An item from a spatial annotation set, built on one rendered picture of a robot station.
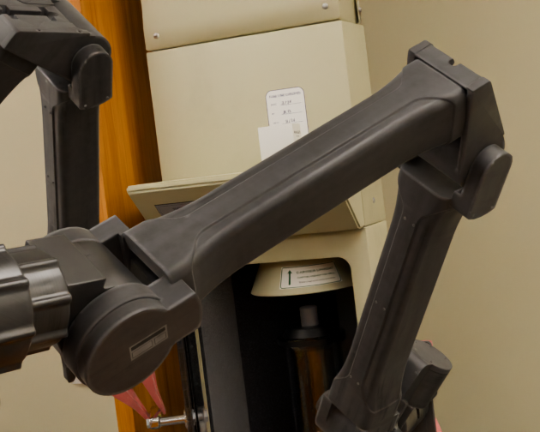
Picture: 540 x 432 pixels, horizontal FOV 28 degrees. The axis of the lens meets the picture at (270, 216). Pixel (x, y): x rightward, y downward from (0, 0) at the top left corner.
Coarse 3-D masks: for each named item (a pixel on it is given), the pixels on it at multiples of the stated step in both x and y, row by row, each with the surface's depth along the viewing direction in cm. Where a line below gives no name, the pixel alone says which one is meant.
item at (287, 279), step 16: (272, 272) 165; (288, 272) 163; (304, 272) 163; (320, 272) 163; (336, 272) 164; (256, 288) 167; (272, 288) 164; (288, 288) 162; (304, 288) 162; (320, 288) 162; (336, 288) 163
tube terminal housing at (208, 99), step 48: (192, 48) 163; (240, 48) 160; (288, 48) 157; (336, 48) 155; (192, 96) 164; (240, 96) 161; (336, 96) 155; (192, 144) 164; (240, 144) 162; (288, 240) 160; (336, 240) 157; (384, 240) 164
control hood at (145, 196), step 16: (208, 176) 161; (224, 176) 151; (128, 192) 157; (144, 192) 156; (160, 192) 155; (176, 192) 154; (192, 192) 154; (208, 192) 153; (144, 208) 159; (336, 208) 151; (352, 208) 151; (320, 224) 154; (336, 224) 153; (352, 224) 153
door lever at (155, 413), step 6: (156, 408) 146; (150, 414) 143; (156, 414) 142; (150, 420) 140; (156, 420) 140; (162, 420) 140; (168, 420) 140; (174, 420) 140; (180, 420) 140; (150, 426) 140; (156, 426) 140; (186, 426) 140
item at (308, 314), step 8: (304, 312) 169; (312, 312) 169; (304, 320) 169; (312, 320) 169; (288, 328) 170; (296, 328) 168; (304, 328) 167; (312, 328) 167; (320, 328) 167; (328, 328) 168; (336, 328) 169; (288, 336) 168; (296, 336) 167; (304, 336) 166; (312, 336) 166; (320, 336) 166
